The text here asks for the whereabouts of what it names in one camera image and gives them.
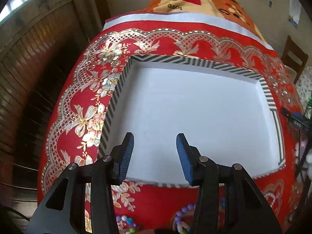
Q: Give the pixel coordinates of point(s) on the orange printed blanket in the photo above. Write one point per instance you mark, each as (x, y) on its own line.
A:
(209, 2)

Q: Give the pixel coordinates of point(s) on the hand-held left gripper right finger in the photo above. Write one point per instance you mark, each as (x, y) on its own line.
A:
(183, 153)

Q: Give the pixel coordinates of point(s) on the red floral tablecloth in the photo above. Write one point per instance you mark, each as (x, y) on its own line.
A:
(80, 85)

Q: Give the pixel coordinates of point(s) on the striped white tray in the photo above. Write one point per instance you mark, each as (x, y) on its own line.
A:
(190, 107)

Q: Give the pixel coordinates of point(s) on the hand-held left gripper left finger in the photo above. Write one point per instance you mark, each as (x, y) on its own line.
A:
(127, 151)

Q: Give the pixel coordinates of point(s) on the wall calendar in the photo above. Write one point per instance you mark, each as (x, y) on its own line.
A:
(295, 7)

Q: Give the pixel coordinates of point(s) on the wooden chair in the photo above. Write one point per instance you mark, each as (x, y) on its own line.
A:
(293, 56)

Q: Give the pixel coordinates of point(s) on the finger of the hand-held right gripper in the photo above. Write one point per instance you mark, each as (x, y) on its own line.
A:
(293, 115)

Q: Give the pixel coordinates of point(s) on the floral patterned cloth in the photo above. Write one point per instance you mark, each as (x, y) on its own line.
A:
(304, 87)

